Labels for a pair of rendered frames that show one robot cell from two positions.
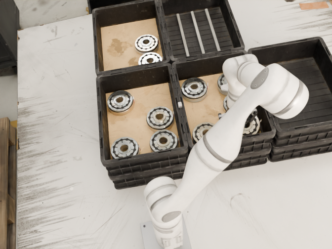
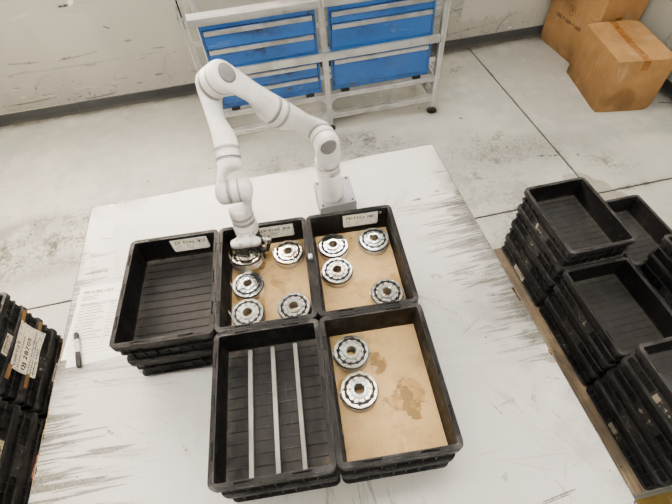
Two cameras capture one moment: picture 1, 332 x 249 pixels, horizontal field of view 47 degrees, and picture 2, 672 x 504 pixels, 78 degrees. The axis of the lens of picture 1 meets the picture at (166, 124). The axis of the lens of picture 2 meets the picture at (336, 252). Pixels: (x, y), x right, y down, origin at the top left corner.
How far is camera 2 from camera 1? 1.60 m
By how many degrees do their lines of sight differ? 71
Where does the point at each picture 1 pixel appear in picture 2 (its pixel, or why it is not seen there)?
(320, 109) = (162, 284)
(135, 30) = (383, 437)
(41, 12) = not seen: outside the picture
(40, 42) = (583, 491)
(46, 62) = (543, 432)
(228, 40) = (231, 399)
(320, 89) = (148, 308)
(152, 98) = (347, 304)
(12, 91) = not seen: outside the picture
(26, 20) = not seen: outside the picture
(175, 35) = (313, 417)
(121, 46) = (402, 399)
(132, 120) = (370, 277)
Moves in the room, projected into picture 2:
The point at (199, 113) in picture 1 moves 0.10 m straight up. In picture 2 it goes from (292, 283) to (288, 265)
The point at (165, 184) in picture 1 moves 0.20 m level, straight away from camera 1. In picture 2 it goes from (320, 133) to (331, 171)
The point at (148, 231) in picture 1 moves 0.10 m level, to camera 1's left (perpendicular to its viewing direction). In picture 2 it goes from (349, 195) to (373, 192)
